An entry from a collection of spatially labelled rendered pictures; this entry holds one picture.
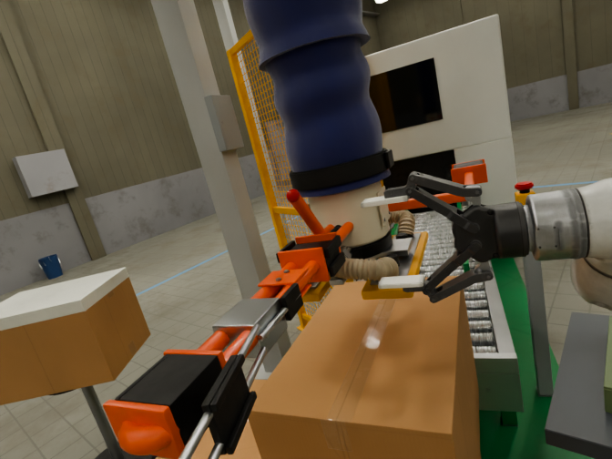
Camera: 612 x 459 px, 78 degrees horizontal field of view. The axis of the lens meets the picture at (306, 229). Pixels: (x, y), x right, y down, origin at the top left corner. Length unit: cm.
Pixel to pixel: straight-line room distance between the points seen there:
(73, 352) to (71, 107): 801
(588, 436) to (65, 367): 186
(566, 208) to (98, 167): 931
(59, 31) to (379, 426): 988
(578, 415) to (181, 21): 224
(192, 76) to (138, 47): 853
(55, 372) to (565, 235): 196
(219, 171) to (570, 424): 188
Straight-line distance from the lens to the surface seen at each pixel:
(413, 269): 81
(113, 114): 993
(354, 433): 77
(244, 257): 231
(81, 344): 195
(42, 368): 210
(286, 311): 49
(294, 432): 83
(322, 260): 61
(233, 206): 223
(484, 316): 181
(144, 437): 37
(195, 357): 41
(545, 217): 54
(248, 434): 144
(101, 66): 1019
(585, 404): 108
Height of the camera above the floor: 144
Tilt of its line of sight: 14 degrees down
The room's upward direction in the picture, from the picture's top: 14 degrees counter-clockwise
